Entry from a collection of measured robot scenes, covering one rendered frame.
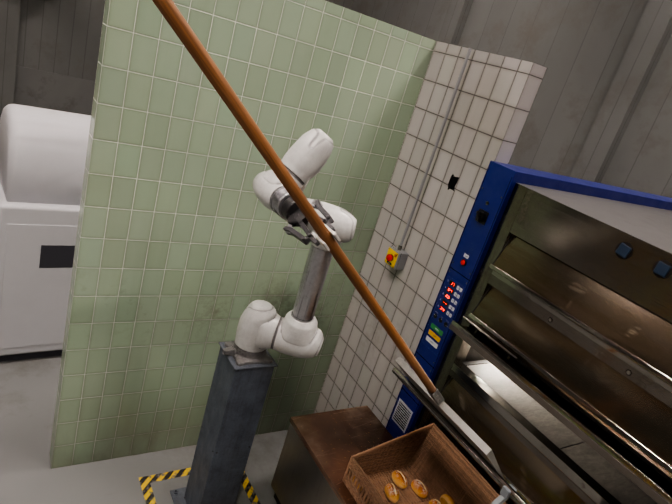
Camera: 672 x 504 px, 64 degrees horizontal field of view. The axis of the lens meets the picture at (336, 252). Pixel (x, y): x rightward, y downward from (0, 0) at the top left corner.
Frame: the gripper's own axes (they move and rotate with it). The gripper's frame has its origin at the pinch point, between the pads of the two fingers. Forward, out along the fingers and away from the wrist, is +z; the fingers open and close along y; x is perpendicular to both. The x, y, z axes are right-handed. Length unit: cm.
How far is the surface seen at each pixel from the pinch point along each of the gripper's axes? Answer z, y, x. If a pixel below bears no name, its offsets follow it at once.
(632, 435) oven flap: 50, -42, -121
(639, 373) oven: 41, -58, -110
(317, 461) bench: -44, 60, -143
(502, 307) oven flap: -22, -52, -119
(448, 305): -48, -39, -126
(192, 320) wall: -126, 65, -89
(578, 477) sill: 41, -21, -143
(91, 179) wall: -128, 48, 2
